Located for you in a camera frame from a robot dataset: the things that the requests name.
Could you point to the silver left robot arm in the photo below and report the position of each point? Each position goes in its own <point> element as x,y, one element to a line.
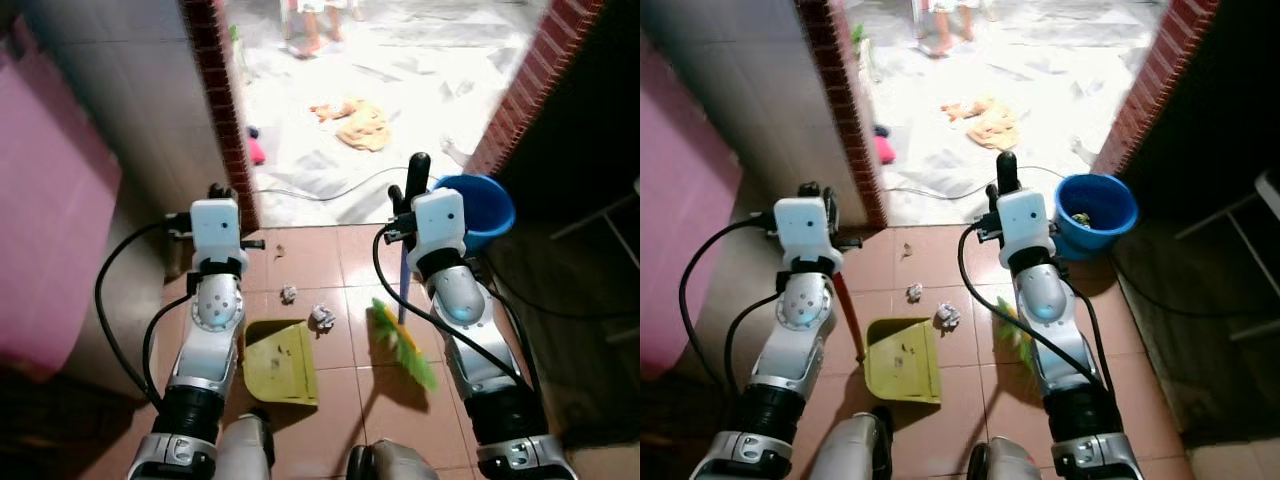
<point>795,345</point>
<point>205,350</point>

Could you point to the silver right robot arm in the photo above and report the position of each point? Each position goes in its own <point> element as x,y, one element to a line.
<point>1050,330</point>
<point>470,330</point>

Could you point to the orange cloth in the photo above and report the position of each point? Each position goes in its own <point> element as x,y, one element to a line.
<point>992,126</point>
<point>362,126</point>

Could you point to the pink red object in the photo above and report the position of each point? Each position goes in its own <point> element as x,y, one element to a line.
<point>884,149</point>
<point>256,150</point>

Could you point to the blue plastic bucket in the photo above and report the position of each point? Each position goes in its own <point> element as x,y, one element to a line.
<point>1098,215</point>
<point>490,210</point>

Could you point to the red brick door pillar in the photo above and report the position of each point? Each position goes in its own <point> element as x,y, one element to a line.
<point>845,110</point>
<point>222,110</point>

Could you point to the rubbish inside bucket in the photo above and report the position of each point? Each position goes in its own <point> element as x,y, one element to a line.
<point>1082,219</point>

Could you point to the small crumpled paper ball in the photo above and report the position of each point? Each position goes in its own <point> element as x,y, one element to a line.
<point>914,292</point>
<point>289,294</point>

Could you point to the large crumpled paper ball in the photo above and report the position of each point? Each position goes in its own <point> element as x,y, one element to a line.
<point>946,316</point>
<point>321,317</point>

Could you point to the pink cloth sheet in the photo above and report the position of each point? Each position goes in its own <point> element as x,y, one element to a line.
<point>685,230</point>
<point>50,220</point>

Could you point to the person legs and feet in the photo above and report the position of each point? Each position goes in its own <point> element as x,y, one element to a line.
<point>940,40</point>
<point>308,40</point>

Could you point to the small green plant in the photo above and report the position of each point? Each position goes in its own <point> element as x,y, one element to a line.
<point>860,45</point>
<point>238,45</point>

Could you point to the grey metal rack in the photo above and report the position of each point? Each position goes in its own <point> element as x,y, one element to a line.
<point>1235,215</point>
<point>600,215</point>

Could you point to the robot left leg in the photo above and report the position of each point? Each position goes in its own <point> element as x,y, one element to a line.
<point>855,445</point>
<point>245,450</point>

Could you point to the robot leg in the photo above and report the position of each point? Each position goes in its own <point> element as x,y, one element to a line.
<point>855,445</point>
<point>395,462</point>
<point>245,450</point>
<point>1005,460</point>

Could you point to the robot right leg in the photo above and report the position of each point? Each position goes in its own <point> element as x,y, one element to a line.
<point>1005,460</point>
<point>395,462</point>

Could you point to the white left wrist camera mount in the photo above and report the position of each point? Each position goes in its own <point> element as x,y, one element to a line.
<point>800,228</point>
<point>216,228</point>

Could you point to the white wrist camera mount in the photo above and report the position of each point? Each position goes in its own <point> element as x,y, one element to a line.
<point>438,218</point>
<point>1024,216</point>
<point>216,228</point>
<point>800,228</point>

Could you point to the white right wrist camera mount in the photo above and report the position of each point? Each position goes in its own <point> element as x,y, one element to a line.
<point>1024,216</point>
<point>438,218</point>

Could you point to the slanted red brick wall edge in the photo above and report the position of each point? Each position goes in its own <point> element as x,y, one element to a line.
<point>1155,85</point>
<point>530,90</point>

